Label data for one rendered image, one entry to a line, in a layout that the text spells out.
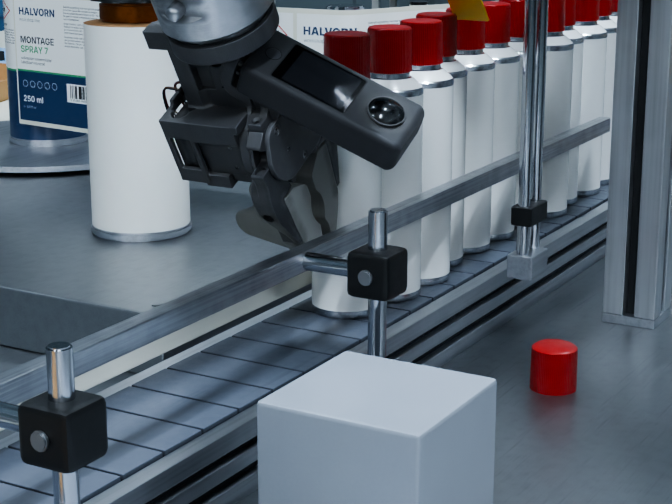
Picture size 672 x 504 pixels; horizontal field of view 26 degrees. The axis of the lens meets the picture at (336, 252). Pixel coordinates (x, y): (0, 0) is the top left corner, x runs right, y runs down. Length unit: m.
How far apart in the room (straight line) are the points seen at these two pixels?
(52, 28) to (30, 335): 0.54
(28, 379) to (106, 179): 0.57
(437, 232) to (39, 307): 0.31
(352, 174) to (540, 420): 0.22
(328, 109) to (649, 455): 0.31
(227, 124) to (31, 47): 0.73
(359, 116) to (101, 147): 0.42
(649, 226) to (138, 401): 0.48
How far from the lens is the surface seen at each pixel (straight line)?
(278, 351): 0.99
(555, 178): 1.37
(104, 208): 1.29
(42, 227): 1.35
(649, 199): 1.20
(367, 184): 1.04
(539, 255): 1.17
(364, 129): 0.91
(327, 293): 1.06
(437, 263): 1.15
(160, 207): 1.28
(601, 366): 1.13
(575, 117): 1.42
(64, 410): 0.65
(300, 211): 0.99
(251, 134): 0.94
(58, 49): 1.62
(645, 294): 1.22
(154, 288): 1.15
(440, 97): 1.12
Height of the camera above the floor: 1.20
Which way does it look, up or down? 15 degrees down
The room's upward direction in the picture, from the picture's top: straight up
